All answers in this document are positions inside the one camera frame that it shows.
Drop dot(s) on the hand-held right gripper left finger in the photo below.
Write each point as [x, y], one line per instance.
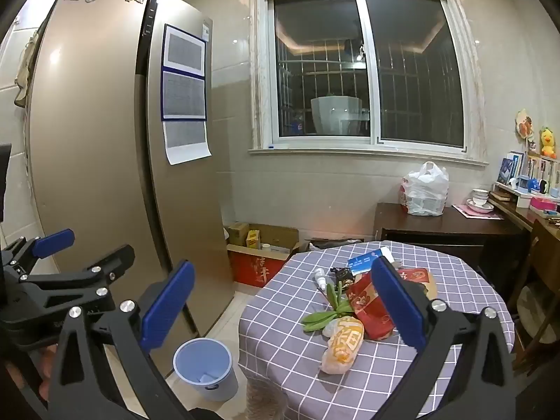
[168, 306]

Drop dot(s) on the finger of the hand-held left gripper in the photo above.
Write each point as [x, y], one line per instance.
[109, 264]
[54, 243]

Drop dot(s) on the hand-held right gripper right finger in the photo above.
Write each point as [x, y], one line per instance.
[396, 306]

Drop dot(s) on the large red snack bag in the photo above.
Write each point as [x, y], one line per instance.
[367, 310]

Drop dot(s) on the brown paper bag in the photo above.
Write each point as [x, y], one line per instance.
[431, 291]

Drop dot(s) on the blue and white packet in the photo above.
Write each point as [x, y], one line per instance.
[363, 262]

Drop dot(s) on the black snack wrapper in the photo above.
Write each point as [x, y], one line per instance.
[343, 275]

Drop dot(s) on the orange printed plastic bag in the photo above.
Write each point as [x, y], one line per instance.
[343, 345]

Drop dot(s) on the green vegetable leaves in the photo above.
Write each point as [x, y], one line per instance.
[323, 319]

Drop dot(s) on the white spray bottle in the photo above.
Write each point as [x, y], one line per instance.
[320, 278]

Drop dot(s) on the blue plastic trash bin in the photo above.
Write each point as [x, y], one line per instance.
[221, 385]

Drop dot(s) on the person's left hand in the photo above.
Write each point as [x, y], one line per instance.
[46, 361]

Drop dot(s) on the white paper scrap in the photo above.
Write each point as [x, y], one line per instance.
[203, 377]

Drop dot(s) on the dark wooden cabinet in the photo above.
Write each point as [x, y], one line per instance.
[437, 223]

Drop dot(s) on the red cardboard box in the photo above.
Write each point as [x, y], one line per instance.
[253, 269]

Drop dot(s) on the small brown carton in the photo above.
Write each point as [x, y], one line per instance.
[237, 232]

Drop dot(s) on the purple checked tablecloth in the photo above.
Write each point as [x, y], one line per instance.
[306, 358]

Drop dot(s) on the yellow carton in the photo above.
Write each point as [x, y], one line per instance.
[253, 239]

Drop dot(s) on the champagne double-door refrigerator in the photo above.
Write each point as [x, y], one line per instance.
[87, 140]

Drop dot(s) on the pink paper mat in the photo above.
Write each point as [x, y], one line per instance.
[463, 212]

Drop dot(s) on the white plastic shopping bag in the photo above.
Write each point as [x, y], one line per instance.
[424, 192]

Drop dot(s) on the stacked bowl and plate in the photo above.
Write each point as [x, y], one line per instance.
[479, 208]

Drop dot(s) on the white ceramic bowl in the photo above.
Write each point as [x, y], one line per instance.
[480, 197]

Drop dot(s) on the round pale cushion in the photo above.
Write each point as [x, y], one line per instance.
[536, 310]

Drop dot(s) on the wooden chair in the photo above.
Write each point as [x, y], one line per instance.
[538, 245]

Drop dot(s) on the brown wooden desk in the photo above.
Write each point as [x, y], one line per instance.
[520, 214]

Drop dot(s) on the beige hanging cloth bag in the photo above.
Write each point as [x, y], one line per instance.
[24, 70]

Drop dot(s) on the pink box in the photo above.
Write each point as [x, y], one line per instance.
[542, 204]

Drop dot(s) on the blue book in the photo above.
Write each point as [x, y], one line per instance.
[509, 168]

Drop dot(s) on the small blue toy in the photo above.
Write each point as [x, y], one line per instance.
[527, 184]

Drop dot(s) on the white flower pot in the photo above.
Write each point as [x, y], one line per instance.
[334, 113]

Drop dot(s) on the yellow duck plush toy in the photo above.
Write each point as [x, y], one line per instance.
[547, 142]

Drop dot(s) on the white-framed sliding window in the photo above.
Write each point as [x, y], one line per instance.
[323, 52]

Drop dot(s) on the round cartoon wall decoration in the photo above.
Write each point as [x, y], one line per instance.
[524, 122]

